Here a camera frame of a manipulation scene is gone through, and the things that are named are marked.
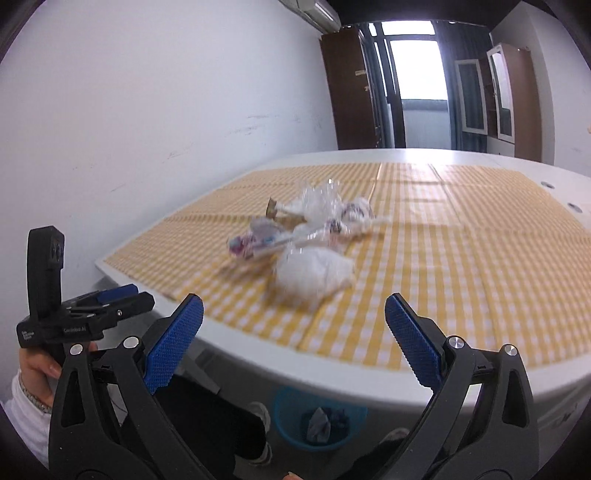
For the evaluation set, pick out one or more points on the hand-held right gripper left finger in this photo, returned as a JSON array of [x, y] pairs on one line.
[[173, 341]]

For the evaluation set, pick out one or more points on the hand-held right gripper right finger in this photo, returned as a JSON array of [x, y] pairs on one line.
[[411, 341]]

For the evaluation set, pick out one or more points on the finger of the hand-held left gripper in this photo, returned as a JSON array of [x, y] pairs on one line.
[[117, 292], [134, 304]]

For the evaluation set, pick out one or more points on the white tissue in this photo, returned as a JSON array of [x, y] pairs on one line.
[[314, 272]]

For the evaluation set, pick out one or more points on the blue plastic basket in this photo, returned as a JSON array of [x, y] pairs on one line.
[[291, 415]]

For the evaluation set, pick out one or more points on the brown snack wrapper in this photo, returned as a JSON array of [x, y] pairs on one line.
[[277, 211]]

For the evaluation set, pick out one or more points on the person's left forearm white sleeve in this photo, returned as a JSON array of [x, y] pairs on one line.
[[23, 429]]

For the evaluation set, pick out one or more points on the person's left hand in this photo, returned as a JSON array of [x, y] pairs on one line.
[[37, 369]]

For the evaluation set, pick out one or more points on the white table leg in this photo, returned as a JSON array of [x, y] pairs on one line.
[[203, 369]]

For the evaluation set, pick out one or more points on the yellow checked tablecloth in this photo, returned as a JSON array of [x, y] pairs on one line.
[[438, 286]]

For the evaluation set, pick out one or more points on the white shoe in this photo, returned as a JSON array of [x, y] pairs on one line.
[[397, 434]]

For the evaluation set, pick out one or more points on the person's black trousers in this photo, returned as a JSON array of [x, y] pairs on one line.
[[207, 429]]

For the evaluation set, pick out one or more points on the dark blue crumpled wrapper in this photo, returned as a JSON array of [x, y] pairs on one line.
[[339, 419]]

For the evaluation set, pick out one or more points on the grey crumpled paper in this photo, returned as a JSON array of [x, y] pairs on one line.
[[319, 425]]

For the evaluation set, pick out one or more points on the colourful printed plastic wrapper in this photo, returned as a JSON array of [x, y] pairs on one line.
[[249, 242]]

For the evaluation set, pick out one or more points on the small printed candy wrapper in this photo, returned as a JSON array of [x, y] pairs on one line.
[[333, 228]]

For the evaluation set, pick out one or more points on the white purple printed wrapper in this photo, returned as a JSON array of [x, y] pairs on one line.
[[358, 210]]

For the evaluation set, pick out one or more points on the long clear plastic wrapper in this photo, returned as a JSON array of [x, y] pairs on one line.
[[314, 234]]

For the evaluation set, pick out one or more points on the clear crumpled plastic wrapper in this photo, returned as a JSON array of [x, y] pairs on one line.
[[318, 203]]

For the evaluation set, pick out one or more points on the blue curtain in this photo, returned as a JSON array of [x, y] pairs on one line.
[[461, 41], [381, 92]]

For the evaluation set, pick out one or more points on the glass cabinet door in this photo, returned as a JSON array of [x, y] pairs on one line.
[[472, 97], [501, 92]]

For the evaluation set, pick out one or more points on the brown wooden wardrobe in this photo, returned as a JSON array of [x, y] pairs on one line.
[[346, 87]]

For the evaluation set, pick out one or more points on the brown wooden cabinet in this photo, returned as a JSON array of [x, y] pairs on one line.
[[524, 97]]

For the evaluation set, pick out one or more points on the bright window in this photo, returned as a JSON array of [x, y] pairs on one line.
[[418, 69]]

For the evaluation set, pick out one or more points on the white air conditioner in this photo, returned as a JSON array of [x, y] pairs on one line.
[[314, 11]]

